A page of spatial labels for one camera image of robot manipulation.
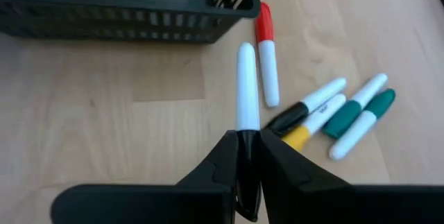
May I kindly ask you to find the red-capped white marker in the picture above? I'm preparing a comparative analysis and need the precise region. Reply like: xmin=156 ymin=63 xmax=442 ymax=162
xmin=255 ymin=1 xmax=280 ymax=108

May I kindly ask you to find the black-capped white marker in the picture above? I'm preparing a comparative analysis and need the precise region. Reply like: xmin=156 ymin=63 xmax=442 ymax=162
xmin=263 ymin=77 xmax=348 ymax=138
xmin=234 ymin=42 xmax=263 ymax=222

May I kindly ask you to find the yellow-capped white marker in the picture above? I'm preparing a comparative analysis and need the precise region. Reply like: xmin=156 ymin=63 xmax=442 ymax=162
xmin=281 ymin=94 xmax=347 ymax=152

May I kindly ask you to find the black plastic basket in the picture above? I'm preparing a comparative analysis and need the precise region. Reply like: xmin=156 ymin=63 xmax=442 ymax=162
xmin=0 ymin=0 xmax=262 ymax=44

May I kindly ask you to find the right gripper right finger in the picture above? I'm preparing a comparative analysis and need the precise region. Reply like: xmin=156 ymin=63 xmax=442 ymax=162
xmin=259 ymin=129 xmax=444 ymax=224

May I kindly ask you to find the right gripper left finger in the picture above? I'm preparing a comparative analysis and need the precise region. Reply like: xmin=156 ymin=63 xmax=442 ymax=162
xmin=51 ymin=130 xmax=240 ymax=224

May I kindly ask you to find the teal-capped white marker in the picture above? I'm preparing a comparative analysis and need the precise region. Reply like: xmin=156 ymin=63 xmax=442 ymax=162
xmin=328 ymin=88 xmax=396 ymax=161
xmin=322 ymin=73 xmax=389 ymax=140

